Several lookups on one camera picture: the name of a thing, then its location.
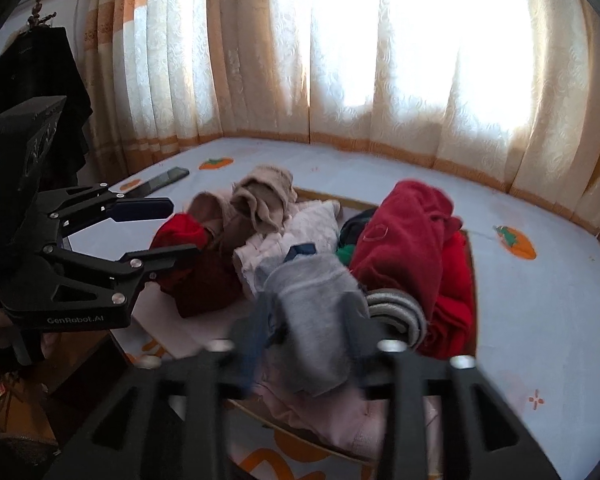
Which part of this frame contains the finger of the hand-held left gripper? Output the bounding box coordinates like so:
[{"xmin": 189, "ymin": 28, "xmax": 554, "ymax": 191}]
[
  {"xmin": 42, "ymin": 243, "xmax": 201, "ymax": 306},
  {"xmin": 37, "ymin": 184, "xmax": 175, "ymax": 234}
]

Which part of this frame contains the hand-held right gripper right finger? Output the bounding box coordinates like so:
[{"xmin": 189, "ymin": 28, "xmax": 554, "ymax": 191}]
[{"xmin": 345, "ymin": 305, "xmax": 556, "ymax": 480}]

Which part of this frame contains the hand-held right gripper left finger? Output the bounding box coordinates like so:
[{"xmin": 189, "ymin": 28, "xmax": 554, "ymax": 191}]
[{"xmin": 45, "ymin": 290, "xmax": 281, "ymax": 480}]

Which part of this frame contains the red underwear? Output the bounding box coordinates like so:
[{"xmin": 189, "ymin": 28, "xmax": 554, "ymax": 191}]
[
  {"xmin": 422, "ymin": 227, "xmax": 477, "ymax": 362},
  {"xmin": 150, "ymin": 212, "xmax": 212, "ymax": 262}
]

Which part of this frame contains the beige underwear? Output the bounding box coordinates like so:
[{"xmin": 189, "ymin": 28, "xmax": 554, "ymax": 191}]
[
  {"xmin": 230, "ymin": 165, "xmax": 299, "ymax": 236},
  {"xmin": 187, "ymin": 191, "xmax": 242, "ymax": 257}
]

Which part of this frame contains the pale pink underwear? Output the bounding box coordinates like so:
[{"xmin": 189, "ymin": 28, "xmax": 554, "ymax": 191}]
[{"xmin": 252, "ymin": 370, "xmax": 442, "ymax": 462}]

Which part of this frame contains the white dotted underwear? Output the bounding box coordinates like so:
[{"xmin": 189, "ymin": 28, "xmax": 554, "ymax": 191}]
[{"xmin": 232, "ymin": 200, "xmax": 342, "ymax": 301}]

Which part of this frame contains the maroon underwear grey waistband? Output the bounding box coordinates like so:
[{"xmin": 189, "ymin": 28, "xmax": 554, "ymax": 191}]
[{"xmin": 352, "ymin": 180, "xmax": 464, "ymax": 349}]

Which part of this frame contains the dark navy underwear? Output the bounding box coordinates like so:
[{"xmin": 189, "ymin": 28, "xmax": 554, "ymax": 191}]
[{"xmin": 339, "ymin": 210, "xmax": 377, "ymax": 249}]

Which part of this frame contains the shallow cardboard tray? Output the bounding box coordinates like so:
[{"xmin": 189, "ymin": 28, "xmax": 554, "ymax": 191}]
[{"xmin": 130, "ymin": 187, "xmax": 481, "ymax": 466}]

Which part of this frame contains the black smartphone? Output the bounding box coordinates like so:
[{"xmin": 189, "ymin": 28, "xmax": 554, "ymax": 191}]
[{"xmin": 127, "ymin": 166, "xmax": 191, "ymax": 199}]

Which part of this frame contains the dark hanging garment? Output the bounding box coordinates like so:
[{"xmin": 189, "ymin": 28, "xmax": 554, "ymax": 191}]
[{"xmin": 0, "ymin": 25, "xmax": 94, "ymax": 192}]

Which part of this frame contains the white persimmon print tablecloth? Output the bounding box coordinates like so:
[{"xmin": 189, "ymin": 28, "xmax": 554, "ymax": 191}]
[{"xmin": 100, "ymin": 137, "xmax": 600, "ymax": 480}]

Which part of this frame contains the coat rack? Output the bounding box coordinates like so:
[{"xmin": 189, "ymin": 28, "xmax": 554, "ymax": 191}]
[{"xmin": 22, "ymin": 0, "xmax": 59, "ymax": 36}]

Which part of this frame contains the cream and orange patterned curtain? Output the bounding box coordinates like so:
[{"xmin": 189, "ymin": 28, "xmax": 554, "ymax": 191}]
[{"xmin": 77, "ymin": 0, "xmax": 600, "ymax": 242}]

